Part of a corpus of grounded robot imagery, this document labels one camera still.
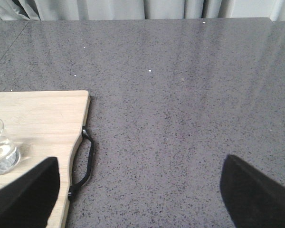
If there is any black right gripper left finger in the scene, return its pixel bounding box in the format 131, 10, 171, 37
0, 157, 60, 228

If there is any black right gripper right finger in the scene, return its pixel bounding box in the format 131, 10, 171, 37
220, 154, 285, 228

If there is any clear glass beaker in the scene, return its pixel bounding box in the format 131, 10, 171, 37
0, 119, 21, 175

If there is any wooden cutting board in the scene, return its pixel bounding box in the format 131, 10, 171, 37
0, 90, 90, 228

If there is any grey curtain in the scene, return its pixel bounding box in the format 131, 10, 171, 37
0, 0, 285, 21

